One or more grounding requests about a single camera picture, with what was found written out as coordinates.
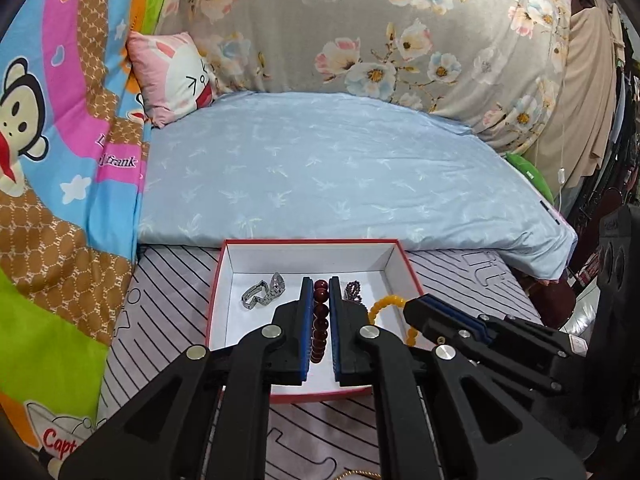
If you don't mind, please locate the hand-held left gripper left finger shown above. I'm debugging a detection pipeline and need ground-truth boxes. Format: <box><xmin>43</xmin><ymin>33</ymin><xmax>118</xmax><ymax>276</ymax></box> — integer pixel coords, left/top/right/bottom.
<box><xmin>57</xmin><ymin>276</ymin><xmax>315</xmax><ymax>480</ymax></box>

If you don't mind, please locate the light blue quilt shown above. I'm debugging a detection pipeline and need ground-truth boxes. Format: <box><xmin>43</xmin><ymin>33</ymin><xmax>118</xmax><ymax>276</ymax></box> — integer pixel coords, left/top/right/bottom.
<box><xmin>136</xmin><ymin>91</ymin><xmax>577</xmax><ymax>282</ymax></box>

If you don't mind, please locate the pink rabbit pillow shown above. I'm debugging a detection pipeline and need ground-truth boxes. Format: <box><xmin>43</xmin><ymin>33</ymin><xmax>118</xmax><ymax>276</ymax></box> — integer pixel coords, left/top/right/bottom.
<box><xmin>126</xmin><ymin>31</ymin><xmax>222</xmax><ymax>129</ymax></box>

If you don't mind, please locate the grey floral quilt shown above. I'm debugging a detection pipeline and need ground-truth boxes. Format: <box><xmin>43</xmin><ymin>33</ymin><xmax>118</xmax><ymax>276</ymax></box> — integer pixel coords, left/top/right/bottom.
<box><xmin>154</xmin><ymin>0</ymin><xmax>577</xmax><ymax>157</ymax></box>

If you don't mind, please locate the white plastic bag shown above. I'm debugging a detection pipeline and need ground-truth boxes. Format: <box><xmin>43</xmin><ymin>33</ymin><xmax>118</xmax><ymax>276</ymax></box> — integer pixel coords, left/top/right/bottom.
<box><xmin>559</xmin><ymin>287</ymin><xmax>603</xmax><ymax>337</ymax></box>

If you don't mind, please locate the silver metal watch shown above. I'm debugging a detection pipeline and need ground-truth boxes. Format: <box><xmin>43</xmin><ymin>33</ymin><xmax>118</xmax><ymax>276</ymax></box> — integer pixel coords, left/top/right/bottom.
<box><xmin>241</xmin><ymin>272</ymin><xmax>287</xmax><ymax>311</ymax></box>

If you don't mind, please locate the beige hanging garment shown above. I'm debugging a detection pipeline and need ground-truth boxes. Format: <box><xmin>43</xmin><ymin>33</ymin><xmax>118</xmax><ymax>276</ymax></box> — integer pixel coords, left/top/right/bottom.
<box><xmin>541</xmin><ymin>6</ymin><xmax>627</xmax><ymax>192</ymax></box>

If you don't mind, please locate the red cardboard box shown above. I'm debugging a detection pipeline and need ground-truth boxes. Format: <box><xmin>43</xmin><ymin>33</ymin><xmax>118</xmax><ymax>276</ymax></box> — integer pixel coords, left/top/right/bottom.
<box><xmin>204</xmin><ymin>239</ymin><xmax>427</xmax><ymax>405</ymax></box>

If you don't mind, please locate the green plush toy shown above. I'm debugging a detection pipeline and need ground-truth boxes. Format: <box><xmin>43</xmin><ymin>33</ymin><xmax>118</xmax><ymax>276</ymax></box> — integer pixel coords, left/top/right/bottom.
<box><xmin>504</xmin><ymin>152</ymin><xmax>557</xmax><ymax>207</ymax></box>

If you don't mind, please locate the dark red bead bracelet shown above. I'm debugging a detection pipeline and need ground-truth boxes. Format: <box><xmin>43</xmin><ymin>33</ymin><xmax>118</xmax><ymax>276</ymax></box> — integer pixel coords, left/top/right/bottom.
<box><xmin>310</xmin><ymin>279</ymin><xmax>332</xmax><ymax>366</ymax></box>

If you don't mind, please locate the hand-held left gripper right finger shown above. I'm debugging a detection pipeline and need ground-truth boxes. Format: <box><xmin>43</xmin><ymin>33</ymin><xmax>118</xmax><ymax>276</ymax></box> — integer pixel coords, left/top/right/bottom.
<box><xmin>329</xmin><ymin>276</ymin><xmax>587</xmax><ymax>480</ymax></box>

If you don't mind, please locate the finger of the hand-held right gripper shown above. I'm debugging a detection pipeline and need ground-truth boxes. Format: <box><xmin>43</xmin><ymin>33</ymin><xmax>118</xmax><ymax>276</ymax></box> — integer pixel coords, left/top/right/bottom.
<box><xmin>423</xmin><ymin>295</ymin><xmax>573</xmax><ymax>356</ymax></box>
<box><xmin>403</xmin><ymin>300</ymin><xmax>573</xmax><ymax>393</ymax></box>

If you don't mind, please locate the white cable with switch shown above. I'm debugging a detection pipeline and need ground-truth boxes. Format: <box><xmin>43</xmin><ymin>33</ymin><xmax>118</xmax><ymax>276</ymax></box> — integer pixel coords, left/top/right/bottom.
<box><xmin>536</xmin><ymin>0</ymin><xmax>572</xmax><ymax>213</ymax></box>

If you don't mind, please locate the yellow bead bracelet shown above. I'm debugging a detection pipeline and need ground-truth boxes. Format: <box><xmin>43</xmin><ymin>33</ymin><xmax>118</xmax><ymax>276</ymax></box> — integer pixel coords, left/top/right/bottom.
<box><xmin>368</xmin><ymin>294</ymin><xmax>427</xmax><ymax>349</ymax></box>

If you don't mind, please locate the cartoon monkey blanket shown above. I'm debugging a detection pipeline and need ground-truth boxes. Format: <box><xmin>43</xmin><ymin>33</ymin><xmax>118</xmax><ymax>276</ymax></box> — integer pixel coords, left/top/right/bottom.
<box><xmin>0</xmin><ymin>0</ymin><xmax>187</xmax><ymax>467</ymax></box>

